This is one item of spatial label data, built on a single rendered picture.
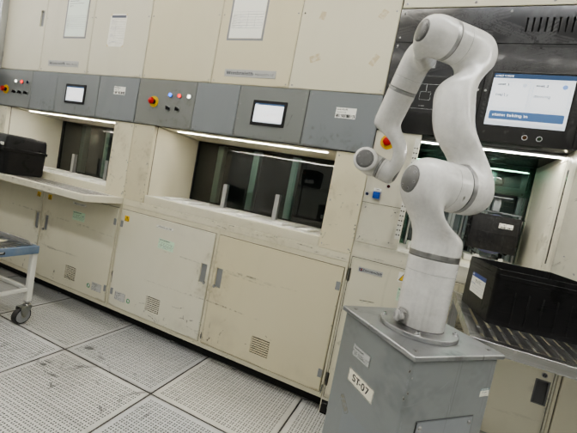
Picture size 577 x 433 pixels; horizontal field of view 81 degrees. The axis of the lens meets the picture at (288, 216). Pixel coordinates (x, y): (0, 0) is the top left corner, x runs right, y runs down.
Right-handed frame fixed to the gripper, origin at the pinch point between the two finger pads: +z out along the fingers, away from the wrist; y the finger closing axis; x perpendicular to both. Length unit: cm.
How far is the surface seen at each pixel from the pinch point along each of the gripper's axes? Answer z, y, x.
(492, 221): 44, 53, -11
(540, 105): 12, 55, 36
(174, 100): 11, -126, 24
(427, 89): 12.2, 12.1, 39.5
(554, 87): 12, 58, 43
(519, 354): -50, 51, -45
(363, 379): -66, 17, -58
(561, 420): 12, 87, -83
